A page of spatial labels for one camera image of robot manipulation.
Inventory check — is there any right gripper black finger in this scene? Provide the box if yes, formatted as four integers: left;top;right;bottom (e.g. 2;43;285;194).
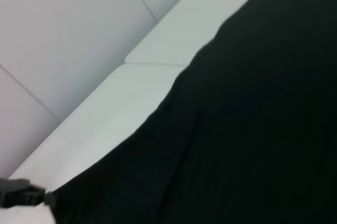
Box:
0;178;57;209

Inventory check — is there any black shirt with FREE print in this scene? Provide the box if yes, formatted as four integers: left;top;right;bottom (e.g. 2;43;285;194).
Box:
43;0;337;224

